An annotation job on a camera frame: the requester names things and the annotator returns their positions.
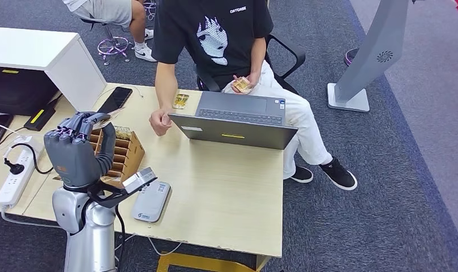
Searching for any person's left hand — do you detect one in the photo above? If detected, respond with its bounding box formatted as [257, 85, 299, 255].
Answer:
[230, 72, 260, 95]

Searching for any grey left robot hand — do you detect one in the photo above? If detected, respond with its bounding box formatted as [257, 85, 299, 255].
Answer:
[44, 112, 117, 189]

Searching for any person's right hand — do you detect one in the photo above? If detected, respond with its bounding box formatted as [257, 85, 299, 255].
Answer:
[149, 109, 174, 137]

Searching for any stack of gold cards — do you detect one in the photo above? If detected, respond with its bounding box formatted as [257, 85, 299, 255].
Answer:
[234, 76, 252, 94]

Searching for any cardboard slotted organizer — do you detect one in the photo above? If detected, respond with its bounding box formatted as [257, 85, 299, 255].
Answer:
[52, 125, 146, 189]

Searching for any gold room key card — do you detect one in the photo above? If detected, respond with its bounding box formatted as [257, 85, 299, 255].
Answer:
[114, 126, 132, 141]
[172, 93, 190, 110]

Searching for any person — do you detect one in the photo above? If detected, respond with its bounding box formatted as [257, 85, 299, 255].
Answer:
[149, 0, 358, 192]
[62, 0, 158, 63]

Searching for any grey card reader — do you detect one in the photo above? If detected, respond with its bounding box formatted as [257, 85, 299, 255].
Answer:
[131, 181, 172, 223]

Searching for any black office chair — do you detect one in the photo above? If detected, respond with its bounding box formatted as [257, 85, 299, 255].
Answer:
[196, 33, 306, 95]

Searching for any black smartphone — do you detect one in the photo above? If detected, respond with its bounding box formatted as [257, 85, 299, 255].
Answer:
[96, 86, 134, 114]

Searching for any black device with yellow label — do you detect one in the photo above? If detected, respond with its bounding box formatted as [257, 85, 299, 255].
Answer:
[23, 98, 61, 132]

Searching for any grey laptop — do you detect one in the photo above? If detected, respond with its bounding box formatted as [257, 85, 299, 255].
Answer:
[168, 91, 299, 151]

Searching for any white power strip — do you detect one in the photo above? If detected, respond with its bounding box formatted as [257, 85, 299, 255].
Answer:
[0, 149, 62, 229]

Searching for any round purple-rimmed base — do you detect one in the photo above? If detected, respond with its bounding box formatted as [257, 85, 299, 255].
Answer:
[344, 48, 361, 67]

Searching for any white cabinet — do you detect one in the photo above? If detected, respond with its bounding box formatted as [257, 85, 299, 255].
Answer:
[0, 26, 108, 112]

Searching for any grey kiosk stand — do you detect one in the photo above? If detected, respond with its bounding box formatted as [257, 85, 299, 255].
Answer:
[327, 0, 415, 113]

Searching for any thin white cable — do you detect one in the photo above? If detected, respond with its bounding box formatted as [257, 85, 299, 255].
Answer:
[101, 84, 144, 99]

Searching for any white charger with cable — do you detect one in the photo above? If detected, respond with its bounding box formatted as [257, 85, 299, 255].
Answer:
[0, 123, 45, 160]

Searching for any black plug with cable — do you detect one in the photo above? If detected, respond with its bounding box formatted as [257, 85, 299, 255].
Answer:
[3, 143, 55, 176]

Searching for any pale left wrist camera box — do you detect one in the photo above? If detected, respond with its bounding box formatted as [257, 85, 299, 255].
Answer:
[122, 167, 157, 194]

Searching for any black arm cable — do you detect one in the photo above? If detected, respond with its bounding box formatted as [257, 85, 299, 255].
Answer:
[114, 204, 127, 272]

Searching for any stool with purple ring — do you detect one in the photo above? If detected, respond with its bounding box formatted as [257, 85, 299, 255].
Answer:
[80, 16, 134, 66]

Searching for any yellow table frame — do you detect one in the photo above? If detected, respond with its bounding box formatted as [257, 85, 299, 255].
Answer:
[156, 251, 271, 272]

